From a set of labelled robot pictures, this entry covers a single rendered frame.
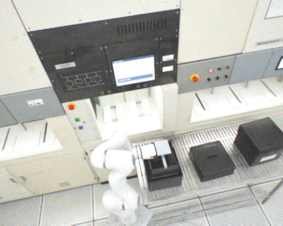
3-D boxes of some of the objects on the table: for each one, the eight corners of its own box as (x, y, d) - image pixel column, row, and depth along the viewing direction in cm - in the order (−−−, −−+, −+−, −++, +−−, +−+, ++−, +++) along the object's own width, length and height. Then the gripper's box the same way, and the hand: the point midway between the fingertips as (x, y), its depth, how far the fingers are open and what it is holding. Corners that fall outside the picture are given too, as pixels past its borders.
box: (249, 168, 180) (260, 151, 162) (232, 141, 199) (239, 124, 181) (280, 159, 184) (292, 142, 165) (259, 134, 203) (269, 116, 184)
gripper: (141, 160, 146) (167, 155, 147) (137, 141, 157) (161, 136, 159) (142, 166, 151) (167, 161, 153) (138, 146, 163) (161, 142, 164)
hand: (161, 148), depth 155 cm, fingers closed on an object, 4 cm apart
